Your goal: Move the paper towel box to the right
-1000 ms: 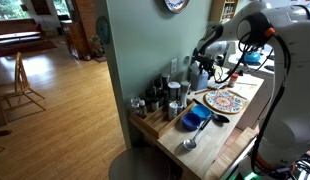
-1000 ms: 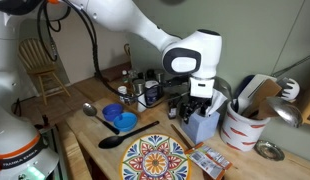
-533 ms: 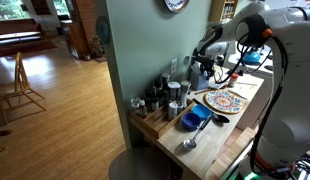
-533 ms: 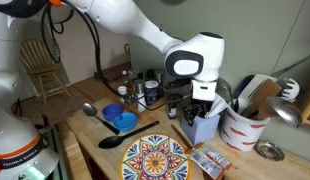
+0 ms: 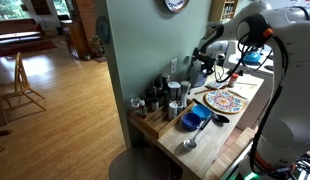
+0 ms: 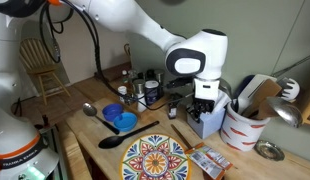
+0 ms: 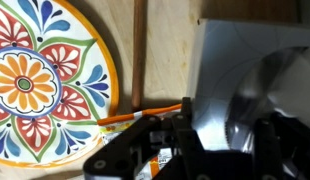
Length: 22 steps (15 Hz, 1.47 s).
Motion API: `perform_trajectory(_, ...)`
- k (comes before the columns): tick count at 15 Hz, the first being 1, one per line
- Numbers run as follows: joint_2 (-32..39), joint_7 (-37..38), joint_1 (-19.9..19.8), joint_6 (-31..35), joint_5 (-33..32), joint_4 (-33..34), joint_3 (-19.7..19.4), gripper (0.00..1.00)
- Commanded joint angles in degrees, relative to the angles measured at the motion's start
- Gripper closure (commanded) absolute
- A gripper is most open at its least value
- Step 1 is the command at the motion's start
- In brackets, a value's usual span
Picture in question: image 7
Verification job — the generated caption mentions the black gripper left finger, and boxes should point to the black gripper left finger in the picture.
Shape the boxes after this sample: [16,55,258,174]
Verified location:
[83,96,209,180]

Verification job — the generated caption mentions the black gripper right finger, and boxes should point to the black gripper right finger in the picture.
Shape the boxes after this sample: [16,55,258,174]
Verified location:
[253,117,288,180]

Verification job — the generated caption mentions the colourful floral ceramic plate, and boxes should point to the colourful floral ceramic plate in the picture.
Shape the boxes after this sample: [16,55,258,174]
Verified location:
[0,0,120,168]

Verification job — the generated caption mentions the thin wooden stick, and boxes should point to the thin wooden stick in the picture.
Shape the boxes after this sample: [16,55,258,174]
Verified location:
[131,0,146,113]

